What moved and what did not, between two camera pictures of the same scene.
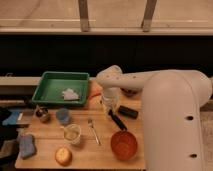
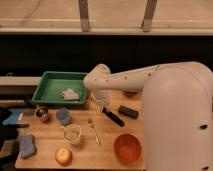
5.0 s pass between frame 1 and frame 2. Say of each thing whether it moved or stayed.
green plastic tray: stayed
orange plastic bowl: moved
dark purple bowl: stayed
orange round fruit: stayed
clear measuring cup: stayed
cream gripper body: moved
